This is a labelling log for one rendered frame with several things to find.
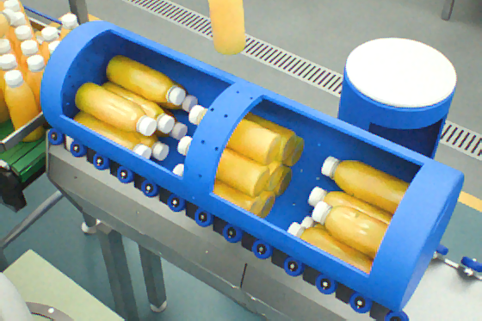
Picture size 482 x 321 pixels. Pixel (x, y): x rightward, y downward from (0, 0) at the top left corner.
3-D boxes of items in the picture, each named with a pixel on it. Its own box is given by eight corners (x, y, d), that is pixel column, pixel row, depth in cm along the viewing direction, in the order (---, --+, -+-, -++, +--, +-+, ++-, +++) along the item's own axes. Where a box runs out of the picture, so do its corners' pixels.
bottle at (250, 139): (262, 157, 122) (186, 121, 129) (268, 171, 128) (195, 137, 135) (280, 127, 123) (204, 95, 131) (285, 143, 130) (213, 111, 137)
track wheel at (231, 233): (243, 228, 132) (247, 226, 134) (225, 219, 134) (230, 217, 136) (236, 247, 133) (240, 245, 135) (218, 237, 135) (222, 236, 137)
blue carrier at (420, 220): (390, 338, 120) (411, 265, 98) (59, 154, 155) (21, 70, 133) (448, 228, 135) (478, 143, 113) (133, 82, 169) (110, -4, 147)
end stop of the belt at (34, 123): (6, 151, 153) (3, 143, 151) (4, 150, 154) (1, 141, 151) (117, 66, 177) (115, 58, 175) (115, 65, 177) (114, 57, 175)
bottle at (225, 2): (244, 33, 138) (237, -40, 124) (248, 53, 133) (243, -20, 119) (212, 38, 137) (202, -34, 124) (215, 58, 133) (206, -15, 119)
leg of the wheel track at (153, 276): (159, 316, 227) (140, 203, 183) (147, 307, 230) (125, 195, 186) (169, 304, 231) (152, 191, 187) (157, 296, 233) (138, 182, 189)
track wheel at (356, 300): (374, 298, 120) (377, 295, 122) (353, 287, 122) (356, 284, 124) (365, 318, 121) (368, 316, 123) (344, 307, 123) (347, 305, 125)
